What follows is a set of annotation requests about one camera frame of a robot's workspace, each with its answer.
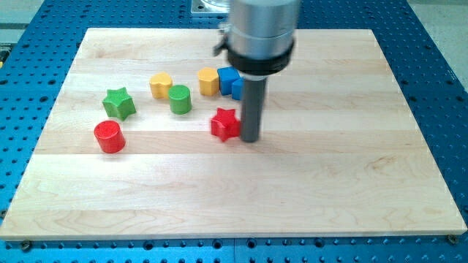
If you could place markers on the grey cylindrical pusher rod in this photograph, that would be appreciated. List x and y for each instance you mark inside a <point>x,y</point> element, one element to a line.
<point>253,95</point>

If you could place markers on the red star block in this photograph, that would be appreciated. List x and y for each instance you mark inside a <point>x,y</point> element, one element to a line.
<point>225,125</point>

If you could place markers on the green star block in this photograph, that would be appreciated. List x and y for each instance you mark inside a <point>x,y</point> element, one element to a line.
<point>118,104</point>

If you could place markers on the blue block behind rod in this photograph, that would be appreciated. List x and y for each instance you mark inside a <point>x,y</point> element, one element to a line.
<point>237,88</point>

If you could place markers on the blue cube block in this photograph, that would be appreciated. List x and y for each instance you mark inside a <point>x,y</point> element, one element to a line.
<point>227,76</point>

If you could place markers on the yellow hexagon block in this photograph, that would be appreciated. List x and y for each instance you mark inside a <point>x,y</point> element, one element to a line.
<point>208,81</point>

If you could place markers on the green cylinder block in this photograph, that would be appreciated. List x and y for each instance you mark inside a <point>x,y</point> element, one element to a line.
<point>180,99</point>

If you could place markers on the yellow heart block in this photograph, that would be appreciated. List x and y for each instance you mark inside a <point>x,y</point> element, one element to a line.
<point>160,84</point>

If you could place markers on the light wooden board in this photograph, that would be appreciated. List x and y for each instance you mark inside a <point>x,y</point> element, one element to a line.
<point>340,152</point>

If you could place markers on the red cylinder block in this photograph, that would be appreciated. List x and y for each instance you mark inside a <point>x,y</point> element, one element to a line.
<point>109,136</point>

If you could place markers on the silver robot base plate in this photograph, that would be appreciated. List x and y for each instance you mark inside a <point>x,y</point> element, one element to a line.
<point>201,7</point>

